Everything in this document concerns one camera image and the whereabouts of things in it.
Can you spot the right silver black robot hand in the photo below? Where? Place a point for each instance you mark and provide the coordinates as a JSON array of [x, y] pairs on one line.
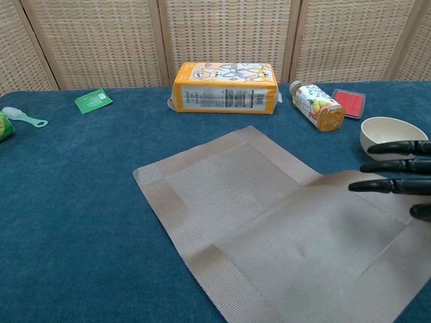
[[404, 165]]

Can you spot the white round bowl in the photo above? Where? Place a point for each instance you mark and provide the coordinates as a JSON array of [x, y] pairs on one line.
[[387, 131]]

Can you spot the beige woven placemat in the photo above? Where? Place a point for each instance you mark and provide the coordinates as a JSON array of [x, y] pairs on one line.
[[269, 228]]

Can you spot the red pad in clear case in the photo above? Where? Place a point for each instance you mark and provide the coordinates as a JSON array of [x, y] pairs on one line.
[[350, 101]]

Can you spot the juice bottle with fruit label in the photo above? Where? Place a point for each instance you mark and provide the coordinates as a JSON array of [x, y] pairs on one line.
[[316, 106]]

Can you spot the orange corgi print tissue pack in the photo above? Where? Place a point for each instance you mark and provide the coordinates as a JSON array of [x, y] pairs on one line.
[[222, 97]]

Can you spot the green square sachet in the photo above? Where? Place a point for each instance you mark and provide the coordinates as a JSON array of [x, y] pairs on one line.
[[92, 101]]

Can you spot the dark blue table cloth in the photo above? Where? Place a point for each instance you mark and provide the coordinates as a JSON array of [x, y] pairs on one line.
[[84, 202]]

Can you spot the woven bamboo folding screen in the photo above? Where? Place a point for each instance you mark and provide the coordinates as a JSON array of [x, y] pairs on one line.
[[101, 40]]

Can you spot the mint green small brush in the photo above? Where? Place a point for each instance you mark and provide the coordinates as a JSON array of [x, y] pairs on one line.
[[23, 117]]

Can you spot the green yellow tissue pack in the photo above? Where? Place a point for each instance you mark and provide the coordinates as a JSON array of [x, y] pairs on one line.
[[5, 128]]

